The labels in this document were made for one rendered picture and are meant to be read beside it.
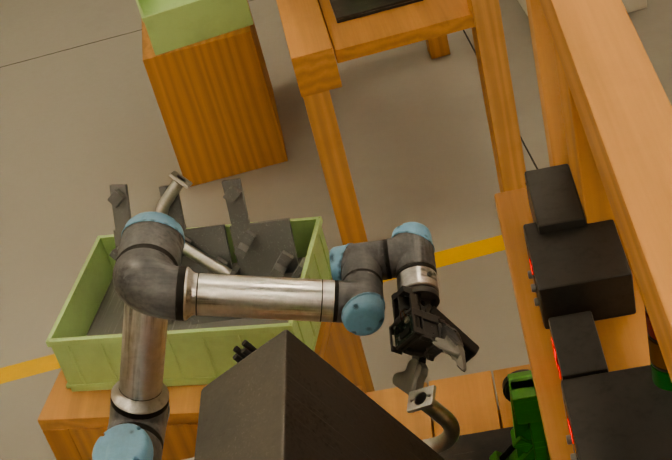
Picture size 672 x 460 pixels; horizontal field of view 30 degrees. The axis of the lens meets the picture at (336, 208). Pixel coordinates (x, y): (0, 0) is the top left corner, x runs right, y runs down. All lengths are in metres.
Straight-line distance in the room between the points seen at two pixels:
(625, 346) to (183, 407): 1.47
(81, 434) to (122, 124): 2.98
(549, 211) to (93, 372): 1.54
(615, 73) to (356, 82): 4.18
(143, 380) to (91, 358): 0.60
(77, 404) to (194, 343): 0.36
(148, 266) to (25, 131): 4.00
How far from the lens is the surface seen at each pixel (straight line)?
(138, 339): 2.43
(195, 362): 3.00
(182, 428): 3.03
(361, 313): 2.19
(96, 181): 5.57
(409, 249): 2.30
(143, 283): 2.21
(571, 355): 1.69
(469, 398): 2.69
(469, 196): 4.79
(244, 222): 3.06
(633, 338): 1.78
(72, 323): 3.19
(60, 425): 3.14
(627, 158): 1.42
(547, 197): 1.91
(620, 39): 1.65
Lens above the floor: 2.74
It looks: 34 degrees down
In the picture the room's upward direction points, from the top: 15 degrees counter-clockwise
